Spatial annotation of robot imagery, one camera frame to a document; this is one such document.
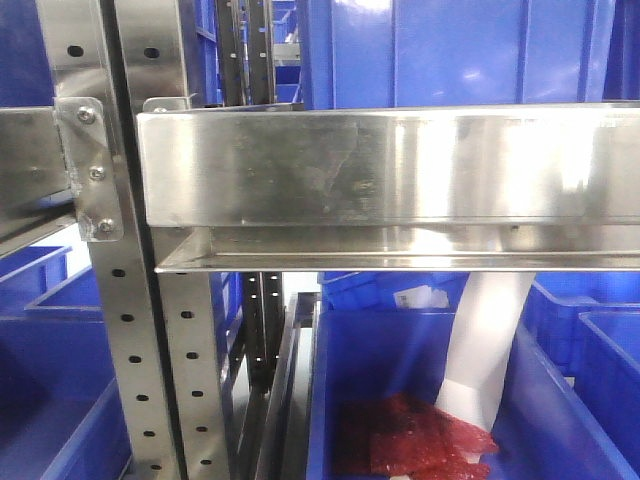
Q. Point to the blue bin with red items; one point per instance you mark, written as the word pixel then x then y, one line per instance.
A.
pixel 543 429

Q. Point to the stainless steel shelf beam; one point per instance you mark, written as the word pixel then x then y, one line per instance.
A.
pixel 479 188

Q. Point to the perforated steel shelf upright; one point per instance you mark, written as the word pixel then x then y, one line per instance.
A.
pixel 136 56

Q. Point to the red plastic bags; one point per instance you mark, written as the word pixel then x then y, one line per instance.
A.
pixel 402 435

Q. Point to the blue bin lower left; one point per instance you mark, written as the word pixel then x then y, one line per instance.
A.
pixel 61 416

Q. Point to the blue bin upper shelf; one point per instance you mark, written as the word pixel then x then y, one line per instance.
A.
pixel 380 54

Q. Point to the steel bracket with screws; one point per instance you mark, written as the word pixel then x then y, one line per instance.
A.
pixel 88 158

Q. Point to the blue bin lower right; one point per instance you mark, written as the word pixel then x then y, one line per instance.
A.
pixel 588 325

